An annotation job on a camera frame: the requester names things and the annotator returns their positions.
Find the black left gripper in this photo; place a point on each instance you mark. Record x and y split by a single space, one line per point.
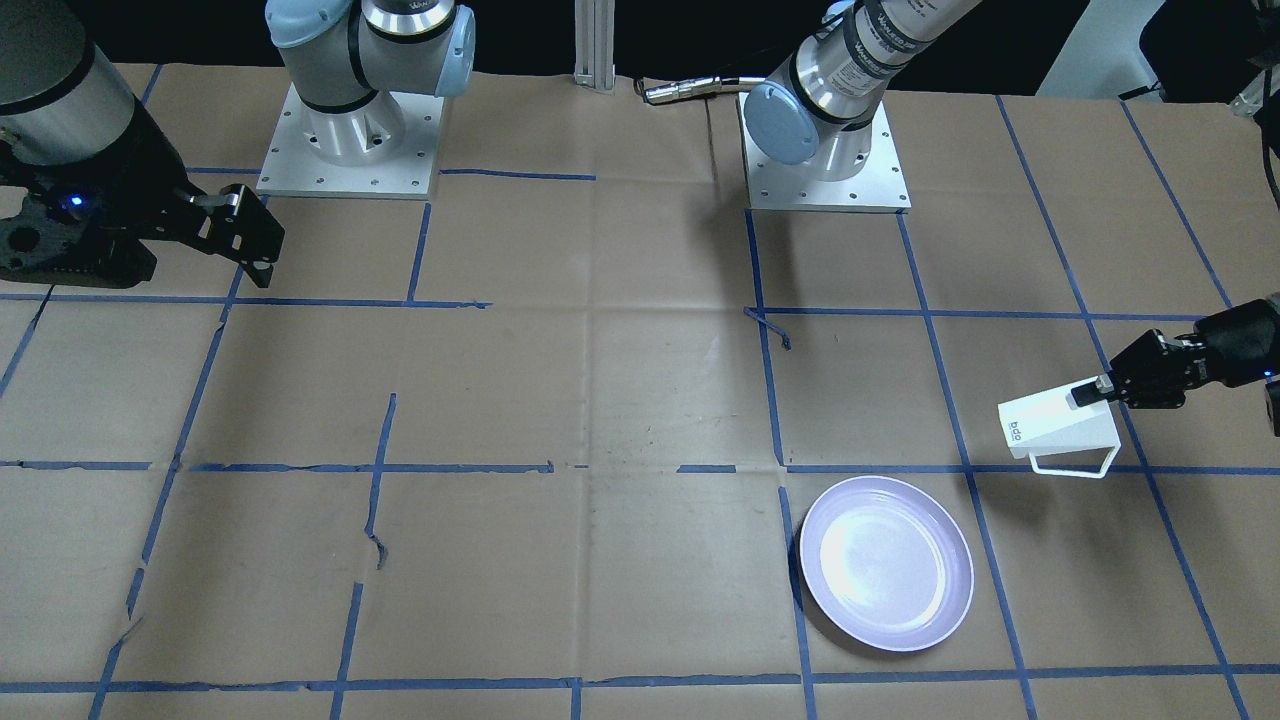
1238 342

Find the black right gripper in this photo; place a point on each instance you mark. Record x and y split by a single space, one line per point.
143 163

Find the white faceted mug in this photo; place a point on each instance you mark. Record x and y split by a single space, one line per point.
1051 423

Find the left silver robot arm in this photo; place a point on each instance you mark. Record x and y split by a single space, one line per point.
824 98

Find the lavender round plate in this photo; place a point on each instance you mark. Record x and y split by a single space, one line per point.
886 563

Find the brown paper table cover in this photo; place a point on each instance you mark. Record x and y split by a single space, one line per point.
541 446

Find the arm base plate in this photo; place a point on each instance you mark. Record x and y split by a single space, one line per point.
870 180
388 149

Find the aluminium frame post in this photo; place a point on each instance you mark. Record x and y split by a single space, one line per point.
593 37

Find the silver cable connector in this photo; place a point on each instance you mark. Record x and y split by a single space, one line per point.
690 89

